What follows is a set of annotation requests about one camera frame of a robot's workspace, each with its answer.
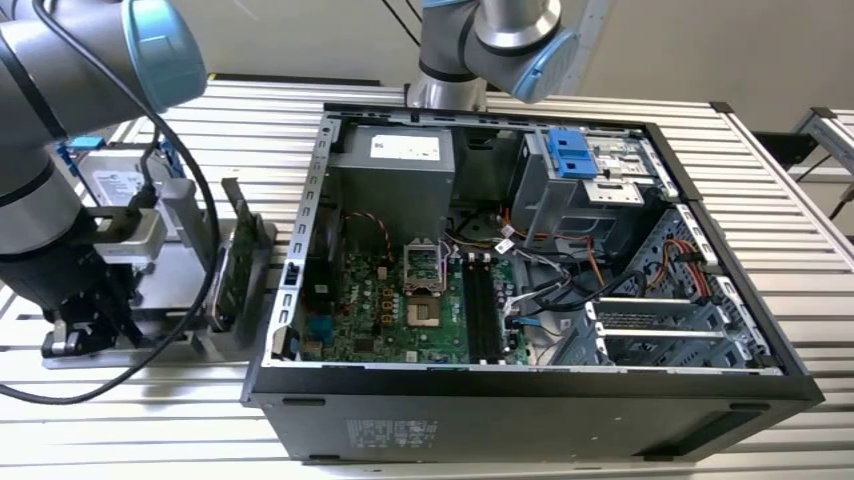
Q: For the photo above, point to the green graphics card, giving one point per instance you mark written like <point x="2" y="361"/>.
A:
<point x="236" y="270"/>

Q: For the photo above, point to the grey parts rack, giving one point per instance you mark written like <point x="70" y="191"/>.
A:
<point x="173" y="280"/>

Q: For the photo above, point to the RAM slot white clips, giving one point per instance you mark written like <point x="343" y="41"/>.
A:
<point x="496" y="310"/>
<point x="479" y="310"/>

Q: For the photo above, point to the metal slat side table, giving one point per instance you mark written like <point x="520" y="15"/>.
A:
<point x="827" y="125"/>

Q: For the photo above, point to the grey power supply unit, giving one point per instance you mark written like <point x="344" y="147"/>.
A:
<point x="393" y="195"/>

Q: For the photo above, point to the blue plastic drive bracket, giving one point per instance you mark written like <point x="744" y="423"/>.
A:
<point x="569" y="150"/>

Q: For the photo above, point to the white perforated rail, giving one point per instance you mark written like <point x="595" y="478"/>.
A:
<point x="595" y="30"/>

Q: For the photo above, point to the silver disk bay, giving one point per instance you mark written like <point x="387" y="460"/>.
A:
<point x="640" y="302"/>

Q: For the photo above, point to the hard disk in blue carrier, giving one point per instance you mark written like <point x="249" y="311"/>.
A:
<point x="109" y="175"/>

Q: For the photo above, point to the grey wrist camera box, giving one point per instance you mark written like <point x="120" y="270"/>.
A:
<point x="129" y="240"/>

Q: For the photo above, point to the black PC case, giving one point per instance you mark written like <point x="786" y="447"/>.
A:
<point x="533" y="420"/>

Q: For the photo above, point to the CPU socket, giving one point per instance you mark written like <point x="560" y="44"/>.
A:
<point x="427" y="312"/>

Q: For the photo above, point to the silver drive cage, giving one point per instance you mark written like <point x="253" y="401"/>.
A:
<point x="560" y="200"/>

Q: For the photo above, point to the black case fan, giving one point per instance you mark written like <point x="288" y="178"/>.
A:
<point x="328" y="260"/>

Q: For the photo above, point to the RAM slot black clips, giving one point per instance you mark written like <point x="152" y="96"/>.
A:
<point x="471" y="310"/>
<point x="487" y="310"/>

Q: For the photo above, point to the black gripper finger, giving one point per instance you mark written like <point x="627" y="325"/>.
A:
<point x="126" y="325"/>
<point x="69" y="310"/>

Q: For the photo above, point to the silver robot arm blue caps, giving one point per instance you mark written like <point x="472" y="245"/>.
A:
<point x="66" y="75"/>

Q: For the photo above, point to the green motherboard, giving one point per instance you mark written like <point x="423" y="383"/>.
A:
<point x="373" y="330"/>

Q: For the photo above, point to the blue rear port block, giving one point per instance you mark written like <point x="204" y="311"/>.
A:
<point x="320" y="330"/>

